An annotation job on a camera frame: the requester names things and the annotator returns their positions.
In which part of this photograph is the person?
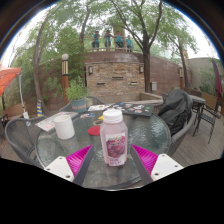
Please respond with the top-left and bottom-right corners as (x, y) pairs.
(113, 30), (125, 52)
(91, 30), (102, 52)
(103, 29), (114, 52)
(125, 34), (135, 53)

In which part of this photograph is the pink drink bottle white cap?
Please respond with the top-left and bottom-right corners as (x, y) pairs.
(99, 108), (130, 167)

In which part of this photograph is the dark patio table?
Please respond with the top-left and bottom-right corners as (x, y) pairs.
(188, 93), (208, 116)

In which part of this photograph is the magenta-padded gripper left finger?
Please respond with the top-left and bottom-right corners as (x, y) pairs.
(43, 144), (96, 187)

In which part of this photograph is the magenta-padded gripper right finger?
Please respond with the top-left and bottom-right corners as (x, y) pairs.
(129, 143), (185, 186)

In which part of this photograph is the black metal patio chair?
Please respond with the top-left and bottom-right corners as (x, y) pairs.
(192, 99), (222, 145)

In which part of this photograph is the large tree with dark trunk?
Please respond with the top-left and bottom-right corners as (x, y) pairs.
(108, 0), (201, 94)

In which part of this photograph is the leaning tree with thin trunk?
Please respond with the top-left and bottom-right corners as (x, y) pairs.
(19, 0), (101, 116)

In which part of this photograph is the green plant in blue pot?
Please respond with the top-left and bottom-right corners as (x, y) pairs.
(64, 76), (90, 113)

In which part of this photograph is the lamp post with white globe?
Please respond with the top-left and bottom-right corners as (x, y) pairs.
(60, 53), (71, 104)

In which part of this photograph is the white booklet with red print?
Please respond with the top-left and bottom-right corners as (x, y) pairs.
(34, 111), (80, 133)

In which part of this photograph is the black board with stickers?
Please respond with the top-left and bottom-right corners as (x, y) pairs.
(107, 102), (155, 118)

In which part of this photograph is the white cup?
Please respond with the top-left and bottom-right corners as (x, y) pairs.
(53, 114), (76, 141)

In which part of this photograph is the blue yellow striped post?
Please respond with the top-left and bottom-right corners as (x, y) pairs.
(36, 99), (45, 118)

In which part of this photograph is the orange patio umbrella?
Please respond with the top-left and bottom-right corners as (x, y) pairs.
(0, 65), (22, 98)

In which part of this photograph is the folded red patio umbrella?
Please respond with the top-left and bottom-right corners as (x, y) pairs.
(211, 58), (224, 109)

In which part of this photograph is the white printed paper sheet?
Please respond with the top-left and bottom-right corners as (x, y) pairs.
(86, 104), (108, 112)

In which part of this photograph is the black jacket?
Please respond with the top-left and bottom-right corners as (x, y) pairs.
(157, 87), (195, 136)

